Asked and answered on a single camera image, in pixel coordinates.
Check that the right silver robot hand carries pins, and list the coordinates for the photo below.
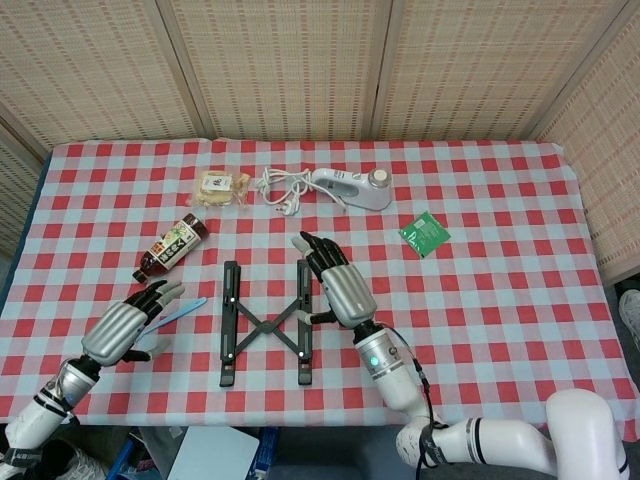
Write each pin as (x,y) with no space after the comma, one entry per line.
(347,292)

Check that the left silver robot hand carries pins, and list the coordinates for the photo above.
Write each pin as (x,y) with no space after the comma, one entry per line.
(112,332)

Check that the black folding laptop stand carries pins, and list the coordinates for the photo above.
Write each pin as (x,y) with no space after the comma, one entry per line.
(267,329)

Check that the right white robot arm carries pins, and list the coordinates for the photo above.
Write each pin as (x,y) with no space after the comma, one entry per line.
(395,380)

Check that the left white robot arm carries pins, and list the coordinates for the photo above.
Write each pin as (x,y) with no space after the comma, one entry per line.
(45,410)

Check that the light blue plastic spoon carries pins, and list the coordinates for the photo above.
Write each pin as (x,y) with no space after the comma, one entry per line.
(187,307)

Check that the green sachet packet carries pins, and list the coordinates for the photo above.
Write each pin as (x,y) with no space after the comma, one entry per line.
(425,234)

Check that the white handheld steam iron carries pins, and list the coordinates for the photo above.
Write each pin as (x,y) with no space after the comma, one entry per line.
(360,192)

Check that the dark tea bottle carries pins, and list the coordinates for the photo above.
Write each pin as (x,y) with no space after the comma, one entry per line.
(172,247)

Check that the blue plastic crate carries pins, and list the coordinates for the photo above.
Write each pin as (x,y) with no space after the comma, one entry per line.
(125,460)

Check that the red white checkered tablecloth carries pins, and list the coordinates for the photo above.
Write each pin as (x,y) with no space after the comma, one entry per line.
(475,310)

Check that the white flat board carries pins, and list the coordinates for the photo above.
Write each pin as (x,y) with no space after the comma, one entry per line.
(220,452)

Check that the clear bag of biscuits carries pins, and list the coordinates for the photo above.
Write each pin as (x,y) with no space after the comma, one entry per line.
(216,189)

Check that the bamboo folding screen panel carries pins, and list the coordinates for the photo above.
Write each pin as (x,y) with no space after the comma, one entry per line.
(490,70)
(610,165)
(90,70)
(280,70)
(15,195)

